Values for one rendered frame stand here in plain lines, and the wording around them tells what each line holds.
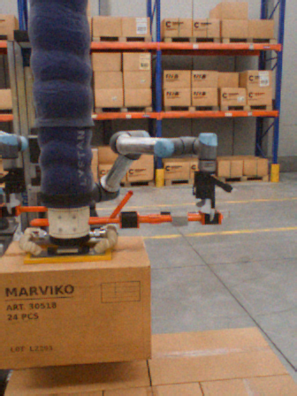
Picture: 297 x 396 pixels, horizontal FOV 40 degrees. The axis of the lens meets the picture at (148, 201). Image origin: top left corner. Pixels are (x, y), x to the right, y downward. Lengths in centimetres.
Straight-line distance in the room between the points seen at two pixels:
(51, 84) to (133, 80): 740
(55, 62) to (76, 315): 95
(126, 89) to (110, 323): 757
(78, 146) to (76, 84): 23
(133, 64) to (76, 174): 745
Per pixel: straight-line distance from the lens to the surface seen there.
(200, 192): 174
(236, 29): 966
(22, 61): 245
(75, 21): 165
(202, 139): 172
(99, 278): 161
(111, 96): 891
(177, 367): 197
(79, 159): 163
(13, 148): 198
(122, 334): 171
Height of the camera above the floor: 166
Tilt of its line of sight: 12 degrees down
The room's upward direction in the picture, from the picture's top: 1 degrees counter-clockwise
